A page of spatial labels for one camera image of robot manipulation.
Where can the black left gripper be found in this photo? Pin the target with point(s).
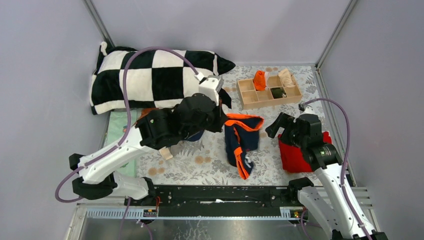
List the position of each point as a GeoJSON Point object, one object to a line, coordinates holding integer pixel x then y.
{"type": "Point", "coordinates": [217, 122]}

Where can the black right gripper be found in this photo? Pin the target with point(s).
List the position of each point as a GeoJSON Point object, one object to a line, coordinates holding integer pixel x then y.
{"type": "Point", "coordinates": [284, 120]}

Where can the wooden compartment organizer box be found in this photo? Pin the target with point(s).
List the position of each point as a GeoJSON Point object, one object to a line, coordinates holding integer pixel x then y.
{"type": "Point", "coordinates": [251, 98]}

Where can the navy underwear orange trim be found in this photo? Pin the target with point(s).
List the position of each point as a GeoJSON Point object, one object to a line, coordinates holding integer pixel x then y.
{"type": "Point", "coordinates": [242, 135]}

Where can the orange underwear white trim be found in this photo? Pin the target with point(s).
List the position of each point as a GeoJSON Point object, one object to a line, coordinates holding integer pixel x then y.
{"type": "Point", "coordinates": [260, 80]}

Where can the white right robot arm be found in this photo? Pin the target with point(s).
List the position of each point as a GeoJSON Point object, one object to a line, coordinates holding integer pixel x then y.
{"type": "Point", "coordinates": [342, 217]}

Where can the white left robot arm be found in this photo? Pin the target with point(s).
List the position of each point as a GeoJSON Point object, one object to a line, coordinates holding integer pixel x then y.
{"type": "Point", "coordinates": [160, 128]}

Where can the rolled dark green garment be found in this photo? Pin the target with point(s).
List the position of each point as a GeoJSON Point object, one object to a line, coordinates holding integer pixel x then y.
{"type": "Point", "coordinates": [278, 92]}

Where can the rolled beige garment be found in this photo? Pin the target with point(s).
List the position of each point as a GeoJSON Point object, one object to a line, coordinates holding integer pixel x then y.
{"type": "Point", "coordinates": [286, 78]}

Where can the red folded cloth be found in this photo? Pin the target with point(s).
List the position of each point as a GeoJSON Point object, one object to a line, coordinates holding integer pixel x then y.
{"type": "Point", "coordinates": [291, 157]}

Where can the floral bed sheet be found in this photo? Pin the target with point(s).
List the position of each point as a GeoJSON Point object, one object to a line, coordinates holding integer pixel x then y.
{"type": "Point", "coordinates": [204, 162]}

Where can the cream beige garment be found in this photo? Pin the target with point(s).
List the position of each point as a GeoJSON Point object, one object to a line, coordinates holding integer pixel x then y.
{"type": "Point", "coordinates": [166, 153]}

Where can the black white checkered pillow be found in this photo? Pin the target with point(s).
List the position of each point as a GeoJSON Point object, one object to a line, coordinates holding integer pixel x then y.
{"type": "Point", "coordinates": [155, 79]}

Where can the mint green printed cloth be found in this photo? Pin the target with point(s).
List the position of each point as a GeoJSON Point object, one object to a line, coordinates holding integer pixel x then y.
{"type": "Point", "coordinates": [117, 126]}

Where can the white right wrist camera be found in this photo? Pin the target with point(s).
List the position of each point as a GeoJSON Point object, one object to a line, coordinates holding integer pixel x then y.
{"type": "Point", "coordinates": [306, 109]}

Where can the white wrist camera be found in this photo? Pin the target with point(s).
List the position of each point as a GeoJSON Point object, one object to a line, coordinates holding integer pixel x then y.
{"type": "Point", "coordinates": [210, 86]}
{"type": "Point", "coordinates": [306, 109]}

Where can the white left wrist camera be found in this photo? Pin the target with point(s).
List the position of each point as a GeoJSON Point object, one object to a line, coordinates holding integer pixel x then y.
{"type": "Point", "coordinates": [210, 86]}

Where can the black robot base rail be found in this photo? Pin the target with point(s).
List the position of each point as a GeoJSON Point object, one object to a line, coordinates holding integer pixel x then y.
{"type": "Point", "coordinates": [215, 197]}

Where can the perforated metal cable tray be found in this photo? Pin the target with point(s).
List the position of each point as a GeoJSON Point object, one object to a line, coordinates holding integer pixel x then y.
{"type": "Point", "coordinates": [215, 214]}

